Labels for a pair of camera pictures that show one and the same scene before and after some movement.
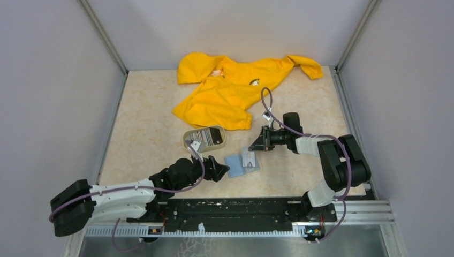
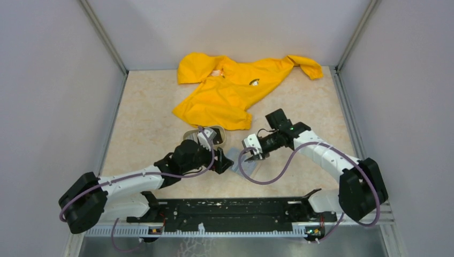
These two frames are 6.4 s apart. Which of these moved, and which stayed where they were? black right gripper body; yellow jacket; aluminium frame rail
Moved: black right gripper body
Stayed: aluminium frame rail; yellow jacket
